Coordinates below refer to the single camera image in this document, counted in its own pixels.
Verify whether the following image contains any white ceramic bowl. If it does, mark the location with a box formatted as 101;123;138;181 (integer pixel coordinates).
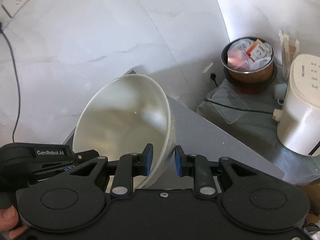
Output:
73;74;176;189

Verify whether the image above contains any person's hand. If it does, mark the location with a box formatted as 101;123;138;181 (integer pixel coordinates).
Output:
0;205;28;239

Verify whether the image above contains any clear plastic tray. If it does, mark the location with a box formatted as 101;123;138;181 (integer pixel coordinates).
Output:
206;86;250;124

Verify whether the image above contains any white electric kettle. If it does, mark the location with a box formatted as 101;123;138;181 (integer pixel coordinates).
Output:
273;54;319;157

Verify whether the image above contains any copper pot with plastic bags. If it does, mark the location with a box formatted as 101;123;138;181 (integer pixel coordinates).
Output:
221;37;277;87

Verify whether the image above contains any black handheld gripper handle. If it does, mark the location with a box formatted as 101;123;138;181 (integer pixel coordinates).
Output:
1;142;99;210

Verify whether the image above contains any black power cable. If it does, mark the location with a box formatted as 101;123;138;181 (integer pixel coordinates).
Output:
0;22;22;144

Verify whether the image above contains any white wall socket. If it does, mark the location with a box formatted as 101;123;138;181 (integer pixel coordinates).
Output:
2;0;29;18

